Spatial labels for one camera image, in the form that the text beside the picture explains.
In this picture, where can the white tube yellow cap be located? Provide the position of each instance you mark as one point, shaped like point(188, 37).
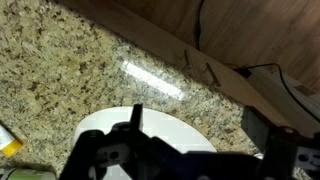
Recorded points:
point(9, 145)

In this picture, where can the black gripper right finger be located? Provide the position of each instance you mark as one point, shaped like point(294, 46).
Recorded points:
point(259, 129)

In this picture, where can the green soap pump bottle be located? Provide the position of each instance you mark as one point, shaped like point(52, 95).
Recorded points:
point(26, 174)

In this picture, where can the white oval sink basin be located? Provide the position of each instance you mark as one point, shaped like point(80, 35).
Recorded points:
point(173, 131)

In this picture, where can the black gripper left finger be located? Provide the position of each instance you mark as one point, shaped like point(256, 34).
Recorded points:
point(136, 119)

